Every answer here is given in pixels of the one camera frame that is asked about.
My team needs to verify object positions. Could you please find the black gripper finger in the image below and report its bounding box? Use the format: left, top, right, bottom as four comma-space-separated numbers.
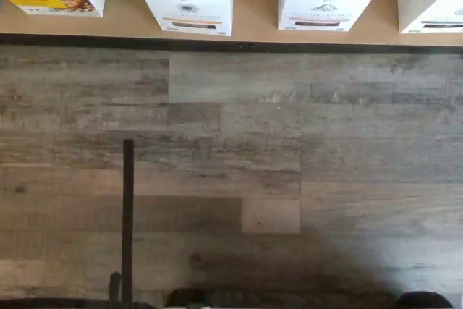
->
394, 291, 454, 309
169, 288, 221, 309

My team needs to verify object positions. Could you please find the black flat floor bar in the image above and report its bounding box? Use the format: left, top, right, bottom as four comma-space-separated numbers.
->
122, 138, 135, 306

